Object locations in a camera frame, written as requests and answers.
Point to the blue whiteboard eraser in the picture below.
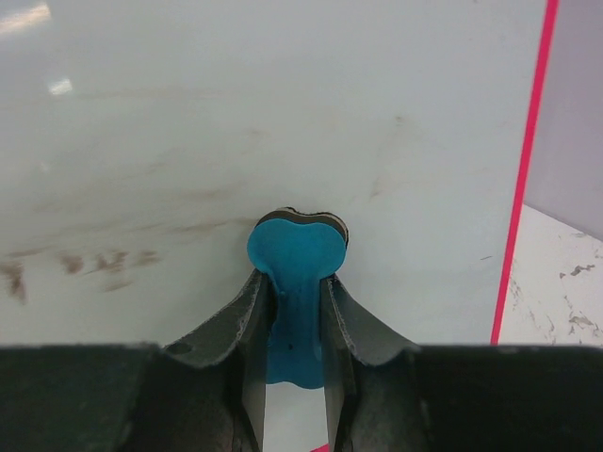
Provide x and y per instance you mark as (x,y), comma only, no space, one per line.
(297,251)

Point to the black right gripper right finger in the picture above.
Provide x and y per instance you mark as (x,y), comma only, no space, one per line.
(385,393)

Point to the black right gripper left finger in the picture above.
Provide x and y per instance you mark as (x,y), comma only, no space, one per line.
(203,392)

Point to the pink framed whiteboard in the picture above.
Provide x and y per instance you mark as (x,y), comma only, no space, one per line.
(141,142)

